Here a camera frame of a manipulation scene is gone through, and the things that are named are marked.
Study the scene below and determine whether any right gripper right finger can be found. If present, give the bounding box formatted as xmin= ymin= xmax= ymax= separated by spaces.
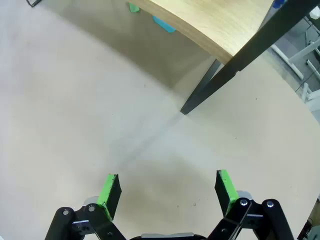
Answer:
xmin=206 ymin=169 xmax=295 ymax=240

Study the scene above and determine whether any teal paper scrap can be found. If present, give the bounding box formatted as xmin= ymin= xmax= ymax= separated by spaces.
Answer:
xmin=151 ymin=15 xmax=177 ymax=33

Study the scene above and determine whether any white table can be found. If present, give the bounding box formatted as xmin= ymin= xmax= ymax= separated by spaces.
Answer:
xmin=271 ymin=9 xmax=320 ymax=103

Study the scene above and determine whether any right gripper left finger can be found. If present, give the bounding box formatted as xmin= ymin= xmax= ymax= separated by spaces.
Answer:
xmin=44 ymin=173 xmax=126 ymax=240

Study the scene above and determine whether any green paper scrap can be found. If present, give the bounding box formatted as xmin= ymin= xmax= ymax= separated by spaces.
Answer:
xmin=128 ymin=1 xmax=141 ymax=14

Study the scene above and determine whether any two-tier wooden shelf black frame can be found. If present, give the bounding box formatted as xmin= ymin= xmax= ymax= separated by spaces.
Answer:
xmin=26 ymin=0 xmax=320 ymax=116

